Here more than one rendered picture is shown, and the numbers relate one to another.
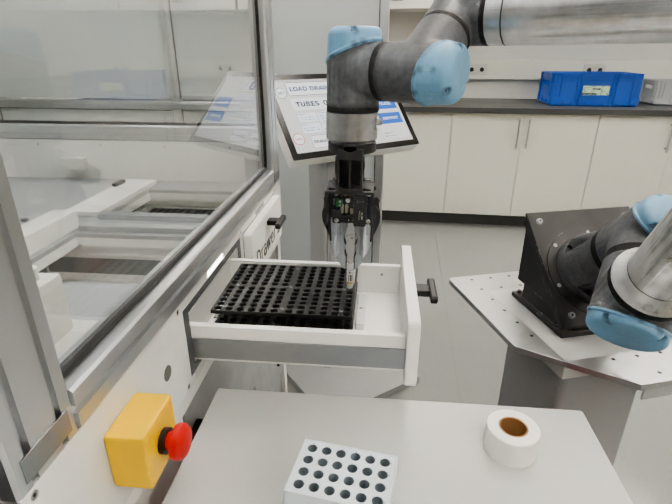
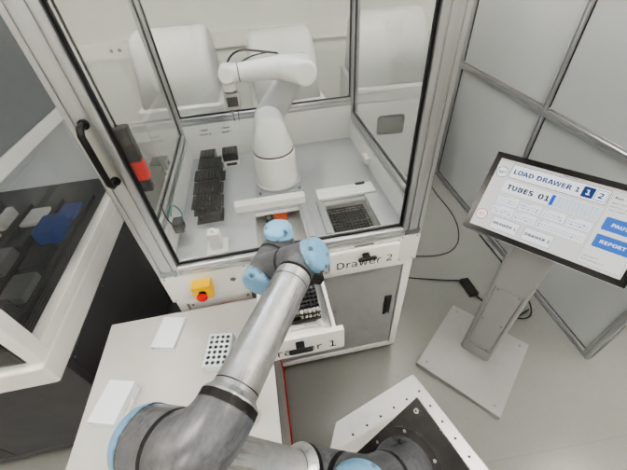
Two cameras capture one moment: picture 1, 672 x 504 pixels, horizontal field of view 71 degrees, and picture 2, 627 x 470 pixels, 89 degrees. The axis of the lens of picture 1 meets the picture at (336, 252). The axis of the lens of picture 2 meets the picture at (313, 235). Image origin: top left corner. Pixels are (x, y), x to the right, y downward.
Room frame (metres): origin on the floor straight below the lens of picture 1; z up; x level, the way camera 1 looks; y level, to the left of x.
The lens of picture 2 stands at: (0.66, -0.65, 1.83)
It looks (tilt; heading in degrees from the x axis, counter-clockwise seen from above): 43 degrees down; 77
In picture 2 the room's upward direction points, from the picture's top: 5 degrees counter-clockwise
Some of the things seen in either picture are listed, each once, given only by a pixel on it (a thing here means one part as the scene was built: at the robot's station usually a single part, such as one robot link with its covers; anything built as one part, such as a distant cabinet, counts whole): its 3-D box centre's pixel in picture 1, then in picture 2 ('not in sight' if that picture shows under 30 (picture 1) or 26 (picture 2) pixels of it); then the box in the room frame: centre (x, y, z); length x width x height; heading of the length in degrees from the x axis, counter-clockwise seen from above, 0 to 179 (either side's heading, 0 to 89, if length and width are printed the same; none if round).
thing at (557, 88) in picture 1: (587, 88); not in sight; (3.70, -1.86, 1.01); 0.61 x 0.41 x 0.22; 82
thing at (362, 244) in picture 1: (361, 247); not in sight; (0.70, -0.04, 0.98); 0.06 x 0.03 x 0.09; 175
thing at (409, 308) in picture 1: (407, 306); (299, 344); (0.70, -0.12, 0.87); 0.29 x 0.02 x 0.11; 175
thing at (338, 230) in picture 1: (338, 246); not in sight; (0.71, 0.00, 0.98); 0.06 x 0.03 x 0.09; 175
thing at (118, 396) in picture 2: not in sight; (115, 404); (0.10, -0.09, 0.79); 0.13 x 0.09 x 0.05; 69
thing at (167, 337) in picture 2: not in sight; (169, 332); (0.24, 0.14, 0.77); 0.13 x 0.09 x 0.02; 71
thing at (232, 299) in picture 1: (291, 303); (291, 296); (0.72, 0.08, 0.87); 0.22 x 0.18 x 0.06; 85
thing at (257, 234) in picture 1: (265, 233); (364, 257); (1.05, 0.17, 0.87); 0.29 x 0.02 x 0.11; 175
